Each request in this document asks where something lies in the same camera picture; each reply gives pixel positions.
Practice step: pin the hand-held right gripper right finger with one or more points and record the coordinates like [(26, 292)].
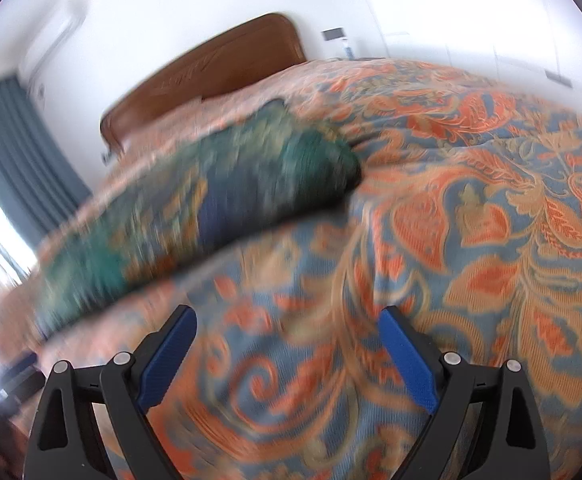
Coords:
[(406, 355)]

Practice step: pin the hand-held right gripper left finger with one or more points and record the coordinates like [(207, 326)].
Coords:
[(166, 355)]

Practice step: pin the green patterned pillow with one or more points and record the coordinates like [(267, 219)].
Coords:
[(271, 170)]

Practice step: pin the dark low furniture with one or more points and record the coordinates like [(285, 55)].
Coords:
[(21, 377)]

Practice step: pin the orange floral bedspread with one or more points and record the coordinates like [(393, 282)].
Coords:
[(471, 210)]

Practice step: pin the blue-grey curtain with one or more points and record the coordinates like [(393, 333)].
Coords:
[(16, 150)]

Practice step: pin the dark wooden nightstand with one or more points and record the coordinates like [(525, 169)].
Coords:
[(371, 58)]

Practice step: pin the wooden headboard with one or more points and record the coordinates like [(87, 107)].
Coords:
[(231, 60)]

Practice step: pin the small clear bottle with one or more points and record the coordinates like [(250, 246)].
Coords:
[(348, 50)]

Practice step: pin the white air conditioner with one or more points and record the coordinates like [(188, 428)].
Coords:
[(51, 45)]

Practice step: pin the white wardrobe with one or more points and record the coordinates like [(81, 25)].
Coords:
[(471, 20)]

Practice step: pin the grey wall switch panel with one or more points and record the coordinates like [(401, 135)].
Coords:
[(333, 34)]

